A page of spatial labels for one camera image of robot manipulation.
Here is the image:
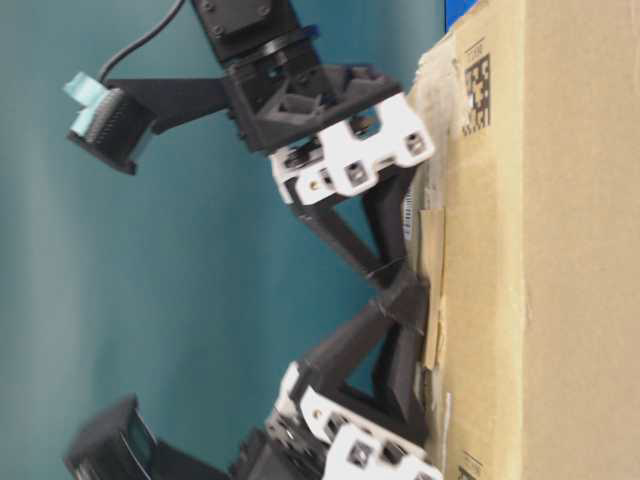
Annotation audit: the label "black camera cable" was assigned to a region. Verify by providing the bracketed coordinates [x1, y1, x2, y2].
[98, 0, 194, 81]

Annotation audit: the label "blue table cloth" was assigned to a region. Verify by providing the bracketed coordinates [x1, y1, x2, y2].
[444, 0, 491, 33]

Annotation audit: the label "brown cardboard box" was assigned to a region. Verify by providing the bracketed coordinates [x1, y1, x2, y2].
[409, 1, 639, 479]

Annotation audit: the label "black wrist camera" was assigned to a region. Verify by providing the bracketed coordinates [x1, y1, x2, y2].
[63, 71, 155, 176]
[63, 394, 228, 479]

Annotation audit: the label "brown tape strip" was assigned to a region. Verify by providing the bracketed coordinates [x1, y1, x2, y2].
[419, 208, 446, 371]

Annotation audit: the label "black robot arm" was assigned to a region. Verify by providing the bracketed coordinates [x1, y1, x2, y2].
[193, 1, 442, 479]

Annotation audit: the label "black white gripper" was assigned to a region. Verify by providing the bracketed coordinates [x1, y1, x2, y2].
[223, 65, 433, 300]
[229, 288, 443, 479]

